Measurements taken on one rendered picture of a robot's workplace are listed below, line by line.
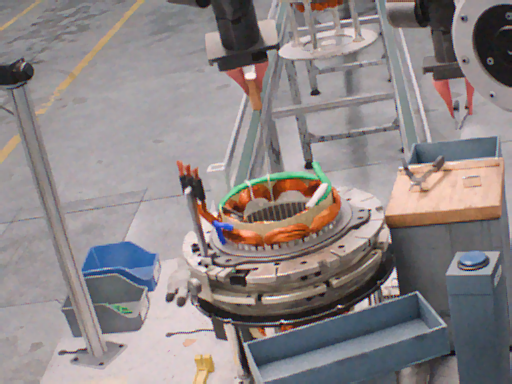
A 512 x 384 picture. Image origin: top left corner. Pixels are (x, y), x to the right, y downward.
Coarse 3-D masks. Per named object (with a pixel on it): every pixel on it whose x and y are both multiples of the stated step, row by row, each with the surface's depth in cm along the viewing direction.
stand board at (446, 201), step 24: (480, 168) 166; (504, 168) 168; (408, 192) 163; (432, 192) 161; (456, 192) 159; (480, 192) 157; (408, 216) 155; (432, 216) 154; (456, 216) 154; (480, 216) 153
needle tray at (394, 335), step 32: (352, 320) 129; (384, 320) 131; (416, 320) 131; (256, 352) 127; (288, 352) 128; (320, 352) 128; (352, 352) 127; (384, 352) 120; (416, 352) 121; (448, 352) 122
